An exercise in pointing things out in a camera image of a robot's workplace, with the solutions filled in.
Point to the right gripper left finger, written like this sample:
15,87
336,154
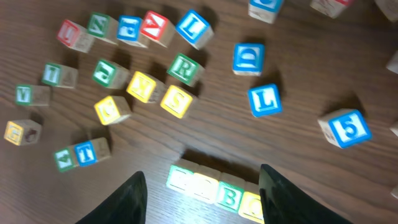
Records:
127,204

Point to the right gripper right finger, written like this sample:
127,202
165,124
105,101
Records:
284,203

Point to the yellow O block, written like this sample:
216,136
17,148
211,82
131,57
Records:
251,206
204,185

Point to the green B block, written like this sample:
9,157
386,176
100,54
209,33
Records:
230,192

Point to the green r block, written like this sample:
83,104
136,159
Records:
185,70
180,175

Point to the blue T block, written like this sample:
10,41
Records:
92,151

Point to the green 4 block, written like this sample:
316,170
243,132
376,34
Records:
65,159

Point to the blue 5 block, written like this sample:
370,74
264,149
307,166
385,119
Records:
345,128

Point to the yellow C block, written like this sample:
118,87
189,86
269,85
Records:
112,110

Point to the blue L block lower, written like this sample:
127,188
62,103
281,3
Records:
264,100

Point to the blue l block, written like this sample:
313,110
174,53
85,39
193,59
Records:
264,100
194,29

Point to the yellow S block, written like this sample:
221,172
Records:
177,101

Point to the yellow K block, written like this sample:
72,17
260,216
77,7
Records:
145,87

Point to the yellow G block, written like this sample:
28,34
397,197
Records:
23,132

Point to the green J block left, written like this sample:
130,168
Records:
110,75

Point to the blue D block lower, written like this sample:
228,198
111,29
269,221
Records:
248,59

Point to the blue d block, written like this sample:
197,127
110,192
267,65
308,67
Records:
265,10
248,59

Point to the green 7 block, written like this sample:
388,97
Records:
59,75

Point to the green V block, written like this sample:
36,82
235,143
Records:
32,95

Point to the blue X block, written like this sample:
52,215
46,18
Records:
392,64

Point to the red U block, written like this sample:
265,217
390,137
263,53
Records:
75,36

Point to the blue P block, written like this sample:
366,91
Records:
129,31

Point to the red A block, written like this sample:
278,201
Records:
157,28

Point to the green Z block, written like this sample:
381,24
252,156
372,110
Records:
103,27

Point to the blue L block upper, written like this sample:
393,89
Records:
194,29

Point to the blue D block upper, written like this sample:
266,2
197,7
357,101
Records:
265,10

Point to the red I block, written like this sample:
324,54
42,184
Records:
331,8

